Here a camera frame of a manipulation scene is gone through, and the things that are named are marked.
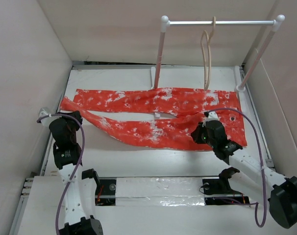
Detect red white tie-dye trousers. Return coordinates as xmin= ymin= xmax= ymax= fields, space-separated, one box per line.
xmin=60 ymin=88 xmax=247 ymax=151

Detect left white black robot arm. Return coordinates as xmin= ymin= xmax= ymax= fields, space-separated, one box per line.
xmin=49 ymin=111 xmax=103 ymax=235

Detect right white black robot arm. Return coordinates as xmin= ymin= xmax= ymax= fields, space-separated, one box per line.
xmin=191 ymin=119 xmax=297 ymax=229

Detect beige wooden clothes hanger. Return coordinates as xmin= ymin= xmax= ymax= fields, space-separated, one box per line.
xmin=200 ymin=16 xmax=216 ymax=91

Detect white clothes rack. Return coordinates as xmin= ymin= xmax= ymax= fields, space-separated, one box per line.
xmin=151 ymin=15 xmax=285 ymax=92

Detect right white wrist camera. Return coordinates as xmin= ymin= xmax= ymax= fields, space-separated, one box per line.
xmin=204 ymin=111 xmax=219 ymax=122

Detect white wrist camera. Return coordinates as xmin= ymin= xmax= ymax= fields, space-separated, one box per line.
xmin=39 ymin=107 xmax=52 ymax=126
xmin=204 ymin=111 xmax=219 ymax=122

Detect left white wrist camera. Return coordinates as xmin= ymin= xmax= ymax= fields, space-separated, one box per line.
xmin=39 ymin=107 xmax=52 ymax=126

